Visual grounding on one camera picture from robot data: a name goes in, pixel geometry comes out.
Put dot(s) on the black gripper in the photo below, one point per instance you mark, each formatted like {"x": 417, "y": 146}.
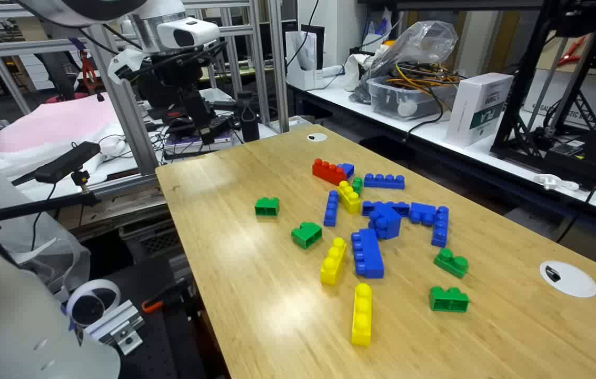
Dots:
{"x": 174, "y": 70}

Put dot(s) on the green toy block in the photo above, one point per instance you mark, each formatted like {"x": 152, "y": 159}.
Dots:
{"x": 358, "y": 186}
{"x": 451, "y": 263}
{"x": 265, "y": 207}
{"x": 306, "y": 235}
{"x": 450, "y": 300}

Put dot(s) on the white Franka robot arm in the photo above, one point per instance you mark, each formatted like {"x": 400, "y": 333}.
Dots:
{"x": 167, "y": 9}

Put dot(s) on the red toy block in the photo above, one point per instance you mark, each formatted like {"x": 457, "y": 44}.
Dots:
{"x": 328, "y": 170}

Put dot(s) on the small blue toy block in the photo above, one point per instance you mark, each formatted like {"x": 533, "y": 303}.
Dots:
{"x": 421, "y": 212}
{"x": 349, "y": 168}

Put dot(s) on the long blue toy block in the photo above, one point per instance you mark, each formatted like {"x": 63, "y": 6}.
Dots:
{"x": 384, "y": 182}
{"x": 332, "y": 208}
{"x": 440, "y": 227}

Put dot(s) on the yellow toy block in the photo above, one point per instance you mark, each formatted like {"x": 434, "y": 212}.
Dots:
{"x": 350, "y": 200}
{"x": 334, "y": 261}
{"x": 361, "y": 316}

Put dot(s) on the chunky blue toy block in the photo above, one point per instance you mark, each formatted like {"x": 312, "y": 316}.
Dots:
{"x": 384, "y": 224}

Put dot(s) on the wide blue toy block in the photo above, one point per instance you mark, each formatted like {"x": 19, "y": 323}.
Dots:
{"x": 368, "y": 252}

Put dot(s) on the flat blue toy block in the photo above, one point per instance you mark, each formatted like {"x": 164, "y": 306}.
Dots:
{"x": 399, "y": 207}

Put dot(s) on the black cylinder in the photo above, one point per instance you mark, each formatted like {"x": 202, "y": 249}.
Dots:
{"x": 249, "y": 117}

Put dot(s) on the small white table grommet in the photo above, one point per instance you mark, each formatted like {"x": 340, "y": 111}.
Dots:
{"x": 317, "y": 136}

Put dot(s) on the pink cloth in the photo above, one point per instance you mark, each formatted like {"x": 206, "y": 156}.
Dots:
{"x": 51, "y": 123}

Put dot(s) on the translucent plastic cover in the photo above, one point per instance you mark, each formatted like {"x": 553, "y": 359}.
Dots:
{"x": 51, "y": 252}

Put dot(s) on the clear plastic container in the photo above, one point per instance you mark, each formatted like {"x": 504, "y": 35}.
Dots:
{"x": 410, "y": 102}

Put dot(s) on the clear plastic bag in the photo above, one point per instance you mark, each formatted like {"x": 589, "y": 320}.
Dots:
{"x": 424, "y": 42}

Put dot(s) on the white side bench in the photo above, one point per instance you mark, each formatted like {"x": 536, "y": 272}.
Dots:
{"x": 465, "y": 154}

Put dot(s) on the white cardboard box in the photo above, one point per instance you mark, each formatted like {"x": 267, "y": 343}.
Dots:
{"x": 476, "y": 106}

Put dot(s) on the white round sticker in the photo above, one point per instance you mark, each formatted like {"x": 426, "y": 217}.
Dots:
{"x": 577, "y": 285}

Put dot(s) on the black camera on stand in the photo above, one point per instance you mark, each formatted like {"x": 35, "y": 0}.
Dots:
{"x": 66, "y": 161}

